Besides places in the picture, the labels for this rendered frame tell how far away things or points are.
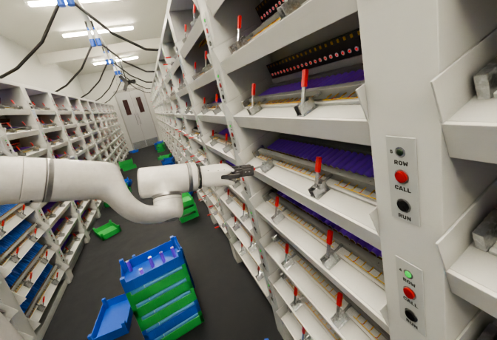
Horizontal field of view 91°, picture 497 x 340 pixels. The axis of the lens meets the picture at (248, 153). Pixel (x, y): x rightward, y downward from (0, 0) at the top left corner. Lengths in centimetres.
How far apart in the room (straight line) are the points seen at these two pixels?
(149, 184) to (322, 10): 54
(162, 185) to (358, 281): 52
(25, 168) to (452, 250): 69
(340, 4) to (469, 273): 38
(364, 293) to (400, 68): 46
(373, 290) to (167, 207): 50
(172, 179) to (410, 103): 56
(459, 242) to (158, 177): 61
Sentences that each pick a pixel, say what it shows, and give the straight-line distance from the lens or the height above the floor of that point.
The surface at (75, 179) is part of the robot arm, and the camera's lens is 62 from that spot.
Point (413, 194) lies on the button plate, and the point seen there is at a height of 103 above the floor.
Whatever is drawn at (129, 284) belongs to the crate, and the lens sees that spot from 146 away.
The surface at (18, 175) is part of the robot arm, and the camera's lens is 61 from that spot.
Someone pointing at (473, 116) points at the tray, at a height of 113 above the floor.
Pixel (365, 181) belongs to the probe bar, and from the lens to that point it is 54.
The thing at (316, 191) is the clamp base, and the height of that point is 95.
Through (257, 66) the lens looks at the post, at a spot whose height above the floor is 128.
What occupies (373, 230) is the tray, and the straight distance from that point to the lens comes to 48.
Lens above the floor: 120
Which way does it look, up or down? 14 degrees down
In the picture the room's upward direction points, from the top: 13 degrees counter-clockwise
